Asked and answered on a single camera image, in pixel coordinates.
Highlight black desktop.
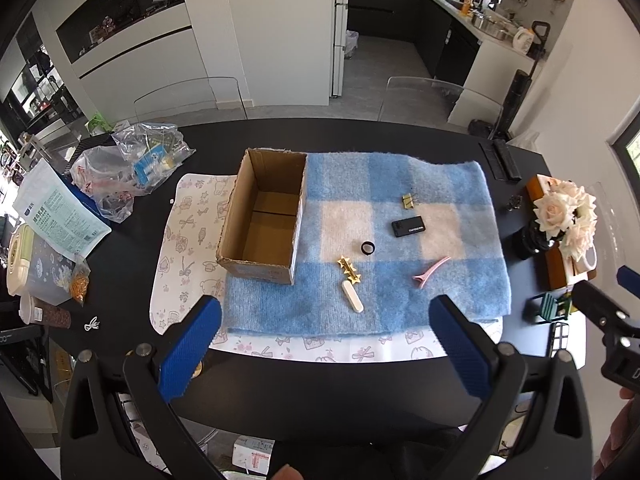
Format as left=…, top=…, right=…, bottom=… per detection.
left=20, top=119, right=601, bottom=441

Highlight pink hair clip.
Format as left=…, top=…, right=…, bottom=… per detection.
left=412, top=256, right=452, bottom=288

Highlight black remote control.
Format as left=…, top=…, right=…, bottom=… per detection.
left=494, top=139, right=522, bottom=182
left=479, top=140, right=505, bottom=181

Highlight window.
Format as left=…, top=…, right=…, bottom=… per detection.
left=607, top=100, right=640, bottom=186

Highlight cardboard box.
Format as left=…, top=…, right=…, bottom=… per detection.
left=216, top=148, right=308, bottom=286

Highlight blue white packet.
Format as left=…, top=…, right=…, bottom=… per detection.
left=134, top=145, right=168, bottom=178

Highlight lying cup brown contents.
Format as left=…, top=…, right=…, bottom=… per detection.
left=19, top=294, right=72, bottom=330

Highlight white red printed carton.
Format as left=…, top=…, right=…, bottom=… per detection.
left=232, top=435, right=276, bottom=473

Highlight white plastic bag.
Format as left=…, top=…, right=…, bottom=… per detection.
left=510, top=130, right=541, bottom=151

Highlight white hair clip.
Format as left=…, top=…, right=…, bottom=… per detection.
left=341, top=280, right=365, bottom=313

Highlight steel pots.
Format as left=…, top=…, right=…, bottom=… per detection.
left=470, top=12, right=516, bottom=41

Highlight white refrigerator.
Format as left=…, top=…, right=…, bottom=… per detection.
left=330, top=0, right=351, bottom=98

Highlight black ribbed box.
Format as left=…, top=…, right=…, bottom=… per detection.
left=60, top=132, right=121, bottom=176

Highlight white cartoon print mat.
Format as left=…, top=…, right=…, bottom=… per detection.
left=149, top=172, right=503, bottom=363

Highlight cream rose bouquet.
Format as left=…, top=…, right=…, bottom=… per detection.
left=532, top=177, right=598, bottom=263

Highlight green miniature chair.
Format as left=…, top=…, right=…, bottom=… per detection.
left=530, top=291, right=572, bottom=323

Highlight wooden tissue box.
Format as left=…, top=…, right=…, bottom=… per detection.
left=525, top=174, right=598, bottom=291

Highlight translucent container cream lid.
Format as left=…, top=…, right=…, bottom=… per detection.
left=6, top=224, right=88, bottom=306

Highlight white mug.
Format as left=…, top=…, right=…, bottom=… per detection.
left=575, top=245, right=598, bottom=276

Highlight blue white checked blanket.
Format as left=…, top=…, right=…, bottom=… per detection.
left=220, top=152, right=512, bottom=336

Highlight clear acrylic chair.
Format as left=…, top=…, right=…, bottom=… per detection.
left=377, top=76, right=503, bottom=136
left=132, top=76, right=248, bottom=123

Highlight small black device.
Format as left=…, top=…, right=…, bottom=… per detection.
left=391, top=216, right=426, bottom=238

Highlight white green printed pouch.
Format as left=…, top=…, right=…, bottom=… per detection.
left=12, top=160, right=112, bottom=256

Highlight green packet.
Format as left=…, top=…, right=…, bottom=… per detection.
left=86, top=114, right=115, bottom=137

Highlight black upright vacuum cleaner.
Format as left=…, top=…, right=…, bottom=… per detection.
left=467, top=20, right=551, bottom=141

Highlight person's right hand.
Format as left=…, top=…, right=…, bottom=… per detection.
left=595, top=386, right=640, bottom=480

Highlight clear plastic bag with packets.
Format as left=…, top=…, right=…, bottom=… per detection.
left=111, top=121, right=197, bottom=196

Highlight white wall cabinet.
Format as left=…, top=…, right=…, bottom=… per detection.
left=32, top=0, right=246, bottom=126

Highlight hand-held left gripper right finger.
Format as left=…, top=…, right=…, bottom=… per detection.
left=428, top=294, right=593, bottom=480

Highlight black kitchen counter cabinets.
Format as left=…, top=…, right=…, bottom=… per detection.
left=349, top=0, right=536, bottom=93

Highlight dark display shelf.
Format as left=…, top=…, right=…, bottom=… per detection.
left=0, top=12, right=83, bottom=136

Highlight small bag orange snacks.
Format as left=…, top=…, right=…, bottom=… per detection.
left=67, top=255, right=92, bottom=308

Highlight black camera lens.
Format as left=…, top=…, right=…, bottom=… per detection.
left=511, top=225, right=551, bottom=261

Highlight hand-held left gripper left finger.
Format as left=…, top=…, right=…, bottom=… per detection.
left=60, top=294, right=226, bottom=480

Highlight clear plastic bag red print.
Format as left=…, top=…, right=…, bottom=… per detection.
left=69, top=145, right=138, bottom=224

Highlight black grid rack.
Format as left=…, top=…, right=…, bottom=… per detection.
left=550, top=321, right=571, bottom=353

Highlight dark blue pouch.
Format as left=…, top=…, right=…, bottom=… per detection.
left=75, top=187, right=112, bottom=228

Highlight yellow star hair clip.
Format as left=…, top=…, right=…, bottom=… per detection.
left=337, top=256, right=363, bottom=286

